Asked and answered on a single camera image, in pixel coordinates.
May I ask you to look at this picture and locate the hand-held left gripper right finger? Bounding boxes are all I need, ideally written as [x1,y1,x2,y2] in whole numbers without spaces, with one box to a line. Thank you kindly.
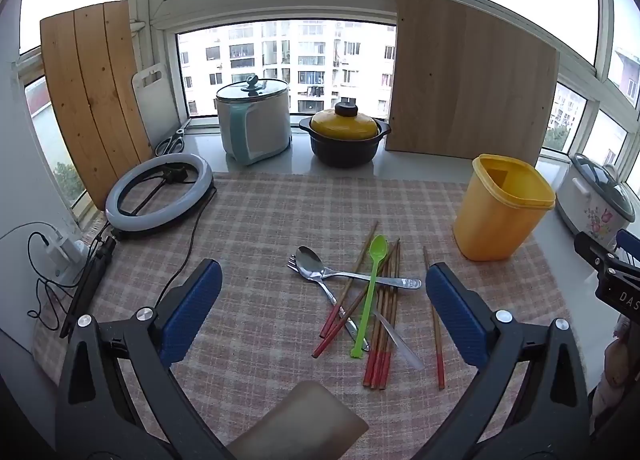
[415,263,592,460]

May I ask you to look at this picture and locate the brown rounded panel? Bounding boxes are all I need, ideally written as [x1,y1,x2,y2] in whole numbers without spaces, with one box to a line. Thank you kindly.
[227,381,370,460]

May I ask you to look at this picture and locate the white cutting board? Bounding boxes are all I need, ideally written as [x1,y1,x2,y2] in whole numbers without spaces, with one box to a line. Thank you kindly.
[131,63,182,145]

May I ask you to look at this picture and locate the floral white rice cooker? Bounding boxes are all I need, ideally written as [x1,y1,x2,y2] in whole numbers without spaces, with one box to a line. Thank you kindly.
[555,153,637,253]

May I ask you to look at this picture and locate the metal spoon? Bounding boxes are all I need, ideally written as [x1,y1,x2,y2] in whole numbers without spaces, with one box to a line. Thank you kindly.
[295,245,423,290]

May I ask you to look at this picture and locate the pink plaid cloth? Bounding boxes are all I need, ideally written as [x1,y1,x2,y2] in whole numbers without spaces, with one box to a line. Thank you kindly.
[32,171,576,460]

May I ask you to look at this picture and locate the light wood board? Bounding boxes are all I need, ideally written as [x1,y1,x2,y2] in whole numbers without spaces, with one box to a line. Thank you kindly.
[384,0,560,172]

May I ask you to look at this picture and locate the person's right forearm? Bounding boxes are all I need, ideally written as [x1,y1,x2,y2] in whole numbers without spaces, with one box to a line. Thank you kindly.
[587,313,640,441]

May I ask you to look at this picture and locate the black ring light stand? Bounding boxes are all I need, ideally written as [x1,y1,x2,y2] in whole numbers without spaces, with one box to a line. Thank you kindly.
[59,233,118,339]

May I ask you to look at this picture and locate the pine plank board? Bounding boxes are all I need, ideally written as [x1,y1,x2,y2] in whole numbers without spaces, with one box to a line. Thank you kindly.
[40,0,153,211]

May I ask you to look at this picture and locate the yellow plastic container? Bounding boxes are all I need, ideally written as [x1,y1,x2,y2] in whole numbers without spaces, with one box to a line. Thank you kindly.
[453,153,557,261]

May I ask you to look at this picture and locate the black ceramic pot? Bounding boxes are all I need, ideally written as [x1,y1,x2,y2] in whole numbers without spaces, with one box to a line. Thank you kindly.
[299,116,392,168]

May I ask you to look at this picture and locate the white ring light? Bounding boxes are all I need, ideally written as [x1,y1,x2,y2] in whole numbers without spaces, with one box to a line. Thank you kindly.
[105,153,217,241]

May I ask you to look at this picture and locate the red-tipped wooden chopstick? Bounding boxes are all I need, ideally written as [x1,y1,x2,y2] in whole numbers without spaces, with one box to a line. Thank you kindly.
[423,246,446,391]
[319,221,379,339]

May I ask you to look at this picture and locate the apartment building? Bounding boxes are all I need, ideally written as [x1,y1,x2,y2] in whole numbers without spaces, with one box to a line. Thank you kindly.
[177,19,398,118]

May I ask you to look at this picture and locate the scissors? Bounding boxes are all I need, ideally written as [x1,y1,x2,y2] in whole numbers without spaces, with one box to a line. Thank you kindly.
[154,127,187,157]

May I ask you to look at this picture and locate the green plastic spoon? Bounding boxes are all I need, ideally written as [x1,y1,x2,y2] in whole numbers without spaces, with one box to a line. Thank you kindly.
[349,235,389,359]

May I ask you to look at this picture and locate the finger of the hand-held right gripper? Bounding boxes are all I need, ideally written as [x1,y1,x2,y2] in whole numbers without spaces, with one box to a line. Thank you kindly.
[574,231,640,282]
[616,229,640,264]

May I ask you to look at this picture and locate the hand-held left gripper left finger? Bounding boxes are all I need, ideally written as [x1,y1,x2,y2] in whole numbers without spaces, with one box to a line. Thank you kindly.
[55,259,223,460]

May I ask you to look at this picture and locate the white teal rice cooker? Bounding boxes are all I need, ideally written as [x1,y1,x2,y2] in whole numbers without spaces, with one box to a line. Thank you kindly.
[215,74,293,167]

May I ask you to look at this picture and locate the black ring light cable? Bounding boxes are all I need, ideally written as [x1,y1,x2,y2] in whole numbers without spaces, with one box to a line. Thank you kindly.
[150,187,217,311]

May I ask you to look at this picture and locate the black charger cable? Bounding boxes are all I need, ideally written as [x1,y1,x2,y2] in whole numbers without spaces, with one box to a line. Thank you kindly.
[26,231,76,332]

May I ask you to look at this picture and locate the yellow pot lid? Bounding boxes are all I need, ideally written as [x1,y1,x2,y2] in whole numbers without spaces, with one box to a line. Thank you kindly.
[310,101,379,140]

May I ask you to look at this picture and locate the white power adapter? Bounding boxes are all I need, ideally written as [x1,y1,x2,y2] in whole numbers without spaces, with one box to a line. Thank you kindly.
[44,231,86,277]

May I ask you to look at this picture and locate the pile of wooden chopsticks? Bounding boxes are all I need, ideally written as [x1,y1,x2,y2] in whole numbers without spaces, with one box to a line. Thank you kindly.
[312,239,401,389]

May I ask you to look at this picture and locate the clear plastic spoon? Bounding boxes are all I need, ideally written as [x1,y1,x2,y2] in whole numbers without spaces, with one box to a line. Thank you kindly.
[374,311,425,371]

